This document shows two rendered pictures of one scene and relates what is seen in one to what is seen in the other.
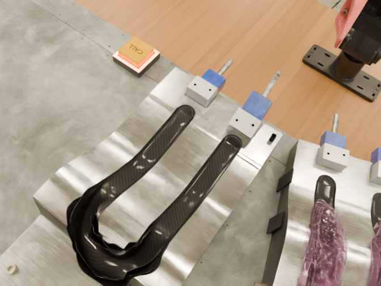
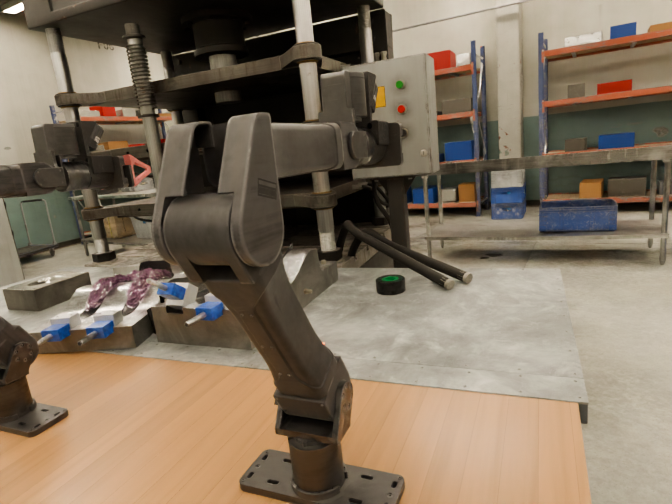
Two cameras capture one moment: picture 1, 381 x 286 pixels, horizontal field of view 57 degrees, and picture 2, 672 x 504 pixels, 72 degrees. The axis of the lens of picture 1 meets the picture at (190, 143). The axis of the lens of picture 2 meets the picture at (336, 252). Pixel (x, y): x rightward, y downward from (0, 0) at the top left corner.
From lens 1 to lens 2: 1.44 m
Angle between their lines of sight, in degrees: 105
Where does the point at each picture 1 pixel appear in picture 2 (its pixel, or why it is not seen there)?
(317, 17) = not seen: outside the picture
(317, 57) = (42, 416)
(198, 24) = (223, 413)
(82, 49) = (366, 350)
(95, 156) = (293, 268)
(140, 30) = not seen: hidden behind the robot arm
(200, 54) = (220, 384)
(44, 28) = (425, 353)
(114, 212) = not seen: hidden behind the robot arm
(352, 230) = (120, 295)
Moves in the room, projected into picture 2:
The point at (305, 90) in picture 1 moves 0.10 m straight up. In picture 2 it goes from (86, 389) to (74, 341)
